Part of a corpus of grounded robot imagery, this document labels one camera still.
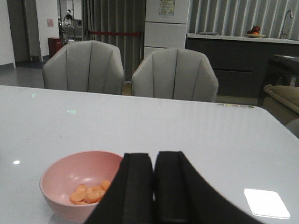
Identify grey pleated curtain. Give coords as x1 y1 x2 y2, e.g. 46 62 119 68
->
82 0 146 82

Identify red barrier belt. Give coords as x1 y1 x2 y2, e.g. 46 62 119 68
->
88 30 142 36

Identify beige upholstered chair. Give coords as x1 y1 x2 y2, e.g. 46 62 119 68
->
131 48 219 102
43 41 124 95

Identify chrome kitchen faucet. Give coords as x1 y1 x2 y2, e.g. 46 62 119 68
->
279 9 293 39

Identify white refrigerator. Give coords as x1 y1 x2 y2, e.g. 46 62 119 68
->
143 0 190 57

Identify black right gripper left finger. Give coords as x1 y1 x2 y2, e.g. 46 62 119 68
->
85 153 153 224

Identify right beige upholstered chair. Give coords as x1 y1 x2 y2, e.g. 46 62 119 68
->
131 48 219 102

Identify dark kitchen counter cabinet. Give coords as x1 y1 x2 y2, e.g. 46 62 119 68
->
186 34 299 106

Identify tan cushion seat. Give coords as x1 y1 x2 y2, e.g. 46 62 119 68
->
262 84 299 125

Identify pink bowl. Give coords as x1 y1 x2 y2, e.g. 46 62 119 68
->
40 151 122 223

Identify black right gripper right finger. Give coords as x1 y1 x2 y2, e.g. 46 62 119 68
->
154 151 259 224

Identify fruit plate on counter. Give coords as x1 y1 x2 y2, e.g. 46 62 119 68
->
246 25 266 38

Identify left beige upholstered chair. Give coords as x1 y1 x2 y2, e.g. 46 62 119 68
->
43 41 124 95

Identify orange ham slices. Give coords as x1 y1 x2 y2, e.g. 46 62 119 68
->
69 180 111 205

